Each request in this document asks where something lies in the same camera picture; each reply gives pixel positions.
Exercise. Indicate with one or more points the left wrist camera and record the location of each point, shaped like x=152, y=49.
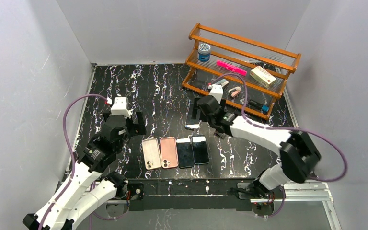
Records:
x=119, y=106

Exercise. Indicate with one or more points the blue lidded jar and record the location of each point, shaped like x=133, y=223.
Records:
x=204, y=51

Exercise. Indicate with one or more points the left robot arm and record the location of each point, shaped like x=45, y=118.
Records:
x=87, y=188

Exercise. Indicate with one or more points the bare black phone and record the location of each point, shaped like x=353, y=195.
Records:
x=185, y=153
x=200, y=150

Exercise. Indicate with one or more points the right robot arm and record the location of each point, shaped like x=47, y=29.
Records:
x=297, y=152

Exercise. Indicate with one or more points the orange wooden shelf rack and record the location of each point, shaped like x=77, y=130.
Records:
x=245, y=54

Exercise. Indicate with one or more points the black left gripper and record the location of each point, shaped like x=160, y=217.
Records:
x=132, y=123

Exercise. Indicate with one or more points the beige phone case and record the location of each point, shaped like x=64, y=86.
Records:
x=151, y=153

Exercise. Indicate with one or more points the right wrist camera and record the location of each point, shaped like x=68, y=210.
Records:
x=216, y=95

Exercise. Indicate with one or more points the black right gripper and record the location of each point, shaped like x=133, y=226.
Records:
x=201, y=108

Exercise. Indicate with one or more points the white red carton box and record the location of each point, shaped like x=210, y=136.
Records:
x=262, y=76

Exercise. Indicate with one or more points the pink stapler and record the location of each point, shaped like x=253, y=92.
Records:
x=234, y=91

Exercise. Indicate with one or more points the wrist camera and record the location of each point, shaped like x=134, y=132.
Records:
x=119, y=106
x=216, y=95

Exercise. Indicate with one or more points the pink phone case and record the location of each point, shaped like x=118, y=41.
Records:
x=169, y=156

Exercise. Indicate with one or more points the pink highlighter pen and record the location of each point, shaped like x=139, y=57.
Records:
x=231, y=68

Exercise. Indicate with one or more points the teal and white stapler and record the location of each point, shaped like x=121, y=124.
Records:
x=220, y=83

